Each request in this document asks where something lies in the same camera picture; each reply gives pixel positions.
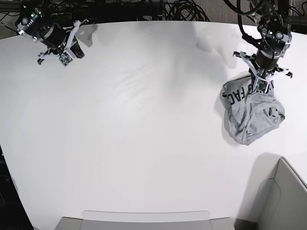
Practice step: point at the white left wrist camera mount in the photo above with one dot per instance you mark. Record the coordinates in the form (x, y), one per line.
(264, 79)

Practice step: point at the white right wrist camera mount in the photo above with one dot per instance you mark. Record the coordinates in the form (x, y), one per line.
(65, 59)

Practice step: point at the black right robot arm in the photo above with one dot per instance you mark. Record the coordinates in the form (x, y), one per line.
(81, 48)

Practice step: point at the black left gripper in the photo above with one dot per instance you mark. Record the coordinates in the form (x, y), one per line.
(263, 62)

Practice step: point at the grey T-shirt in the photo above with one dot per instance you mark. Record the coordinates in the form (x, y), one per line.
(250, 114)

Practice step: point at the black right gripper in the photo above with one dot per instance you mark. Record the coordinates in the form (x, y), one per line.
(59, 40)

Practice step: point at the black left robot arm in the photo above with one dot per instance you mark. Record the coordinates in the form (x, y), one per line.
(274, 30)

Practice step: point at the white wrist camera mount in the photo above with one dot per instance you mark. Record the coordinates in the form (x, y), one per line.
(65, 59)
(264, 79)

